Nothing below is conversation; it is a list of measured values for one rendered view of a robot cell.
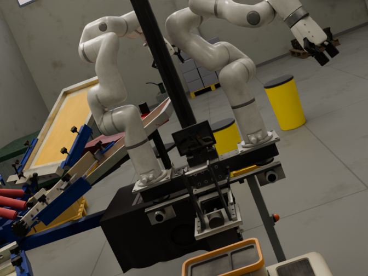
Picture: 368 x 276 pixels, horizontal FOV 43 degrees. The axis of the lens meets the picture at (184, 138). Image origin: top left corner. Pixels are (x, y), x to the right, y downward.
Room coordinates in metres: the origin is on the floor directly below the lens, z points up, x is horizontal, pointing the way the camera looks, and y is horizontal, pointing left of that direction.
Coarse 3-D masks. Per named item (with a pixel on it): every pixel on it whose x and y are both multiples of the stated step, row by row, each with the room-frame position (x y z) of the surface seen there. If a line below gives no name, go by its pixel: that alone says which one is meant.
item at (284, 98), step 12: (264, 84) 5.79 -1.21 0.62; (276, 84) 5.52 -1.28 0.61; (288, 84) 5.52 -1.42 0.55; (276, 96) 5.56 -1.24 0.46; (288, 96) 5.52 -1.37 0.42; (276, 108) 5.62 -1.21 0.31; (288, 108) 5.53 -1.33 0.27; (300, 108) 5.58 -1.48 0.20; (288, 120) 5.55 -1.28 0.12; (300, 120) 5.55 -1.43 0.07
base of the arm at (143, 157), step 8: (144, 144) 1.74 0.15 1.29; (128, 152) 1.76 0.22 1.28; (136, 152) 1.73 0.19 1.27; (144, 152) 1.73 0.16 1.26; (152, 152) 1.76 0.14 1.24; (136, 160) 1.74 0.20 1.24; (144, 160) 1.73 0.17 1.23; (152, 160) 1.74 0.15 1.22; (136, 168) 1.75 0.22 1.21; (144, 168) 1.73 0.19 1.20; (152, 168) 1.73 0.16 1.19; (160, 168) 1.78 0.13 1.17; (144, 176) 1.72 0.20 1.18; (152, 176) 1.71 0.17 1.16; (160, 176) 1.73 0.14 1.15; (144, 184) 1.69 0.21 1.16
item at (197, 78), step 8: (208, 40) 11.74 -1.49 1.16; (216, 40) 11.68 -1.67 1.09; (184, 56) 11.79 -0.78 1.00; (184, 64) 11.41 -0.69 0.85; (192, 64) 11.39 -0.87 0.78; (184, 72) 11.41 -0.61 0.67; (192, 72) 11.39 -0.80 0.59; (200, 72) 11.37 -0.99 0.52; (208, 72) 11.35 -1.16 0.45; (216, 72) 11.33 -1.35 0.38; (192, 80) 11.40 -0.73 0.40; (200, 80) 11.38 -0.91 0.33; (208, 80) 11.36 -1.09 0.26; (216, 80) 11.33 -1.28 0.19; (192, 88) 11.41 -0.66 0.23; (200, 88) 11.39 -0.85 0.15; (192, 96) 11.41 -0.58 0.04
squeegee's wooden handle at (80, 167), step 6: (84, 156) 2.41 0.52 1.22; (90, 156) 2.46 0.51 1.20; (78, 162) 2.31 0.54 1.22; (84, 162) 2.36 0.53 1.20; (90, 162) 2.41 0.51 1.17; (72, 168) 2.22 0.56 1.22; (78, 168) 2.26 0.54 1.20; (84, 168) 2.31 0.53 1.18; (72, 174) 2.17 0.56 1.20; (78, 174) 2.21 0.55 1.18
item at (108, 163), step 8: (160, 104) 2.50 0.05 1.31; (168, 104) 2.08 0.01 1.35; (152, 112) 2.51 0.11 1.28; (160, 112) 2.00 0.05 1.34; (168, 112) 1.97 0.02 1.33; (144, 120) 2.52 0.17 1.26; (152, 120) 1.95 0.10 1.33; (160, 120) 1.94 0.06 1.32; (144, 128) 1.96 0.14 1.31; (152, 128) 1.95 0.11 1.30; (120, 144) 2.55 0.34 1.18; (112, 152) 2.56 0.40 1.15; (120, 152) 1.98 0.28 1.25; (104, 160) 2.57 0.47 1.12; (112, 160) 1.99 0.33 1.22; (96, 168) 2.03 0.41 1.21; (104, 168) 2.00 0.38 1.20; (88, 176) 2.02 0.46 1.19; (96, 176) 2.01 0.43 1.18
